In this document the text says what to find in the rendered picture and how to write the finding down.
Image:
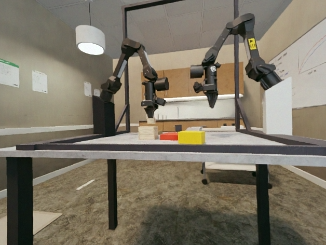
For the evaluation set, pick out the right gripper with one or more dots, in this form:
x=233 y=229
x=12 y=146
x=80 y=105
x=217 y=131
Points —
x=150 y=109

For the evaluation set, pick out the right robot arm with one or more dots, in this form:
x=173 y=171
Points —
x=113 y=84

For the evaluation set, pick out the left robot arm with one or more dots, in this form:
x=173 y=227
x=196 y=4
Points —
x=255 y=69

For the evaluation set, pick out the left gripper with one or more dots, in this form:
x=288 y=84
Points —
x=211 y=88

